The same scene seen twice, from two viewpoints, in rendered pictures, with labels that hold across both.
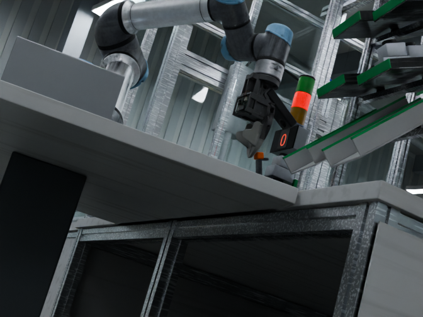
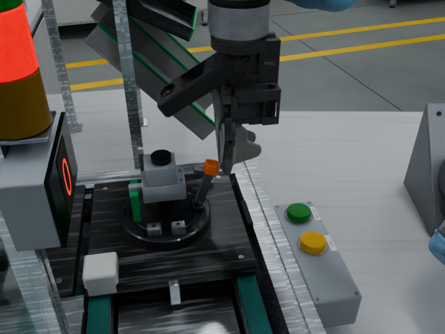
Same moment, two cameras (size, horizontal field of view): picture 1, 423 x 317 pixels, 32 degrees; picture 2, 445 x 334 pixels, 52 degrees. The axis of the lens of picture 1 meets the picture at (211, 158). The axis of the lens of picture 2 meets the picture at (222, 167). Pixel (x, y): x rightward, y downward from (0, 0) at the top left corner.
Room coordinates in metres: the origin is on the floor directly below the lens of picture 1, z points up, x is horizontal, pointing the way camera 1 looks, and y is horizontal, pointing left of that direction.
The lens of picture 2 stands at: (2.36, 0.04, 1.45)
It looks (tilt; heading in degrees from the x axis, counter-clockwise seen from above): 35 degrees down; 194
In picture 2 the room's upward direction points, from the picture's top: straight up
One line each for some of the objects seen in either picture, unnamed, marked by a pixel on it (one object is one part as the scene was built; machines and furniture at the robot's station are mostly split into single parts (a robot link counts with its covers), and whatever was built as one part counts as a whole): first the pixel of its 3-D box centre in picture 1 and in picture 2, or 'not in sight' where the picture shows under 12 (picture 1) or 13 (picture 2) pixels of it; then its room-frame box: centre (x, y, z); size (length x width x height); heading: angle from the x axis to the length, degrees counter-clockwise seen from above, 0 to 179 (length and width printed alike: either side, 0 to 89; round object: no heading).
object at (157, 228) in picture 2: not in sight; (154, 229); (1.90, -0.18, 1.00); 0.02 x 0.01 x 0.02; 114
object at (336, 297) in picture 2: not in sight; (310, 258); (1.84, 0.05, 0.93); 0.21 x 0.07 x 0.06; 24
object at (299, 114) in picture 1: (297, 117); (14, 99); (2.07, -0.21, 1.28); 0.05 x 0.05 x 0.05
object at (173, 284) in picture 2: not in sight; (174, 291); (1.96, -0.13, 0.95); 0.01 x 0.01 x 0.04; 24
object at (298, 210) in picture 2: not in sight; (298, 214); (1.77, 0.02, 0.96); 0.04 x 0.04 x 0.02
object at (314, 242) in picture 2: not in sight; (312, 244); (1.84, 0.05, 0.96); 0.04 x 0.04 x 0.02
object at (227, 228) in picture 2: not in sight; (167, 224); (1.85, -0.18, 0.96); 0.24 x 0.24 x 0.02; 24
